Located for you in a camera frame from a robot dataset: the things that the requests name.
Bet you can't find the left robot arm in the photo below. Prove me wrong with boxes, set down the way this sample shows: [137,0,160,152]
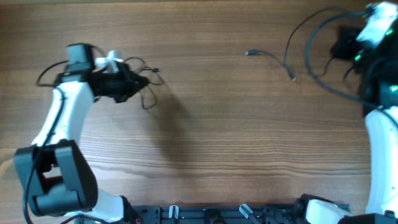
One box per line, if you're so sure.
[14,43,149,223]

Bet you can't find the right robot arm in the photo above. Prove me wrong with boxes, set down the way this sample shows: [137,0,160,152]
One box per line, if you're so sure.
[303,24,397,223]

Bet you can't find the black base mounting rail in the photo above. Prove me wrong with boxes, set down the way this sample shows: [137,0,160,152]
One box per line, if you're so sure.
[118,204,308,224]

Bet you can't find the black USB cable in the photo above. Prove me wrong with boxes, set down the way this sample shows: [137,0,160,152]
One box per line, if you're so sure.
[244,6,349,82]

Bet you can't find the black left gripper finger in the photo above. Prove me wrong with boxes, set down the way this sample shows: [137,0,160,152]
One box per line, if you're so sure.
[125,84,146,100]
[132,73,150,87]

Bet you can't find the black left camera cable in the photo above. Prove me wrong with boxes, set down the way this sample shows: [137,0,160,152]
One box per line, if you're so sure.
[22,60,71,224]

